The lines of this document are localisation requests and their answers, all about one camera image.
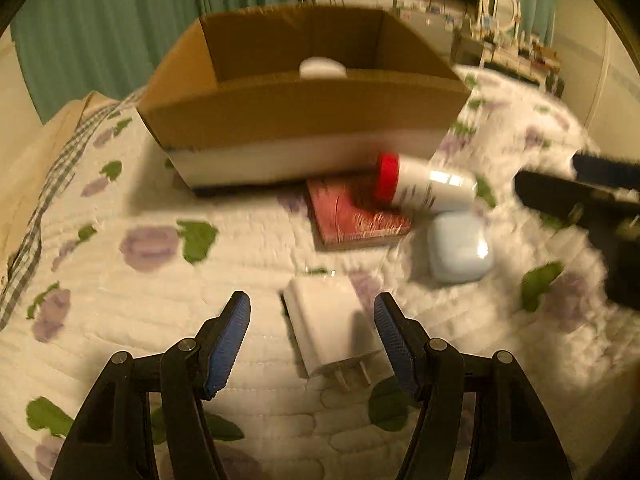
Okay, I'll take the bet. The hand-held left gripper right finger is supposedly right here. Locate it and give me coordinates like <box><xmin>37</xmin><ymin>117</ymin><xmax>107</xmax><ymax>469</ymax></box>
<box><xmin>373</xmin><ymin>292</ymin><xmax>573</xmax><ymax>480</ymax></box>

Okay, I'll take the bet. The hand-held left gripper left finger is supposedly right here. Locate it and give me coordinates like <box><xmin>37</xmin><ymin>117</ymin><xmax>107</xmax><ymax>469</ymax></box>
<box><xmin>50</xmin><ymin>290</ymin><xmax>251</xmax><ymax>480</ymax></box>

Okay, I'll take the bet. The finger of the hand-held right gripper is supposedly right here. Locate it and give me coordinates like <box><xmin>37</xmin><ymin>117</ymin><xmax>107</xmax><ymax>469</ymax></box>
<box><xmin>515</xmin><ymin>154</ymin><xmax>640</xmax><ymax>226</ymax></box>

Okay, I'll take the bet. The white power adapter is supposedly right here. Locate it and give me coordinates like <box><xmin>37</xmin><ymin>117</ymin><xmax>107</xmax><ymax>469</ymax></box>
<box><xmin>283</xmin><ymin>276</ymin><xmax>387</xmax><ymax>394</ymax></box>

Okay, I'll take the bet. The cardboard box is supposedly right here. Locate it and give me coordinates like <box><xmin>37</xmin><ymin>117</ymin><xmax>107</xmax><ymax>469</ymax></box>
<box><xmin>137</xmin><ymin>2</ymin><xmax>472</xmax><ymax>196</ymax></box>

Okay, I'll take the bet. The light blue earbuds case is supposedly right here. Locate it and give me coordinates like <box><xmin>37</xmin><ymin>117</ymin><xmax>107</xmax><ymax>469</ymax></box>
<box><xmin>426</xmin><ymin>211</ymin><xmax>496</xmax><ymax>283</ymax></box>

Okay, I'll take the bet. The floral quilted blanket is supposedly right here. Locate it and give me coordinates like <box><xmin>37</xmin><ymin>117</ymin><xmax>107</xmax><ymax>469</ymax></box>
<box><xmin>0</xmin><ymin>64</ymin><xmax>640</xmax><ymax>480</ymax></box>

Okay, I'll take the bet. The red flat box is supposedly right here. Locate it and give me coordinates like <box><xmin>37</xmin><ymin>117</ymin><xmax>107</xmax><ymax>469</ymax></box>
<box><xmin>306</xmin><ymin>170</ymin><xmax>414</xmax><ymax>252</ymax></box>

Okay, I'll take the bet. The white bottle with red cap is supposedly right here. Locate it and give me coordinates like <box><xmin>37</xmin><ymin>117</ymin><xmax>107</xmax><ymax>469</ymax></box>
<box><xmin>374</xmin><ymin>152</ymin><xmax>479</xmax><ymax>211</ymax></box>

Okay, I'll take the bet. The cluttered desk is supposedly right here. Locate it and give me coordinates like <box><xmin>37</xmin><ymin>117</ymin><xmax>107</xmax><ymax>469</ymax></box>
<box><xmin>390</xmin><ymin>0</ymin><xmax>565</xmax><ymax>96</ymax></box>

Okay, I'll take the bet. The round vanity mirror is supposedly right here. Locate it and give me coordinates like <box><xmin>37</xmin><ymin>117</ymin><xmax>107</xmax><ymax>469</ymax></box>
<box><xmin>479</xmin><ymin>0</ymin><xmax>523</xmax><ymax>40</ymax></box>

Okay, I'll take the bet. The plaid pillow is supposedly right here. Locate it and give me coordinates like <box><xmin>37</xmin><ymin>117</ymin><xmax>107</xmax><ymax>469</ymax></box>
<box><xmin>0</xmin><ymin>91</ymin><xmax>151</xmax><ymax>331</ymax></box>

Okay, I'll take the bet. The white round object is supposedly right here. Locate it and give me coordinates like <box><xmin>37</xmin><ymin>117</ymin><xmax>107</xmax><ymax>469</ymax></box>
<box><xmin>299</xmin><ymin>57</ymin><xmax>348</xmax><ymax>79</ymax></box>

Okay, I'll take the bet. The green curtain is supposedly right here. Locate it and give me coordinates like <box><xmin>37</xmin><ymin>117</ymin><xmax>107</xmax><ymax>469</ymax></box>
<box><xmin>10</xmin><ymin>0</ymin><xmax>316</xmax><ymax>127</ymax></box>

